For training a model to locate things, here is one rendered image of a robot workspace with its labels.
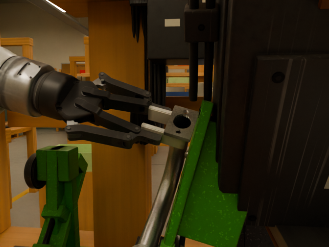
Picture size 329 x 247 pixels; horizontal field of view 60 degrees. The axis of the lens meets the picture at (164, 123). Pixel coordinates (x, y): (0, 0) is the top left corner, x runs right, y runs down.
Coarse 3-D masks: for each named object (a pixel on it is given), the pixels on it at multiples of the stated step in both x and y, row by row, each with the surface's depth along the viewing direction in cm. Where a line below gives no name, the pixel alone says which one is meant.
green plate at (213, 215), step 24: (192, 144) 31; (192, 168) 31; (216, 168) 32; (192, 192) 33; (216, 192) 32; (192, 216) 33; (216, 216) 33; (240, 216) 32; (168, 240) 32; (216, 240) 33
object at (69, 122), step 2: (72, 120) 43; (74, 120) 44; (68, 122) 43; (70, 122) 43; (72, 122) 43; (74, 122) 43; (76, 122) 42; (68, 124) 42; (70, 124) 42; (72, 124) 42; (66, 134) 42; (68, 134) 41; (70, 134) 41; (72, 134) 41; (74, 134) 41; (76, 134) 42; (78, 134) 42; (80, 134) 42; (68, 136) 42; (70, 136) 42; (72, 136) 42; (74, 136) 42; (76, 136) 42; (78, 136) 42
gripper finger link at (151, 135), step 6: (132, 132) 42; (144, 132) 42; (150, 132) 43; (138, 138) 43; (144, 138) 42; (150, 138) 42; (156, 138) 42; (126, 144) 42; (132, 144) 42; (156, 144) 43
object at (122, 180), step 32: (128, 0) 67; (96, 32) 69; (128, 32) 68; (96, 64) 70; (128, 64) 69; (0, 128) 82; (0, 160) 82; (96, 160) 72; (128, 160) 71; (0, 192) 82; (96, 192) 73; (128, 192) 72; (0, 224) 82; (96, 224) 74; (128, 224) 73
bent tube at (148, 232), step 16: (176, 112) 43; (192, 112) 43; (176, 128) 41; (192, 128) 41; (176, 160) 48; (176, 176) 49; (160, 192) 49; (160, 208) 47; (160, 224) 46; (144, 240) 44
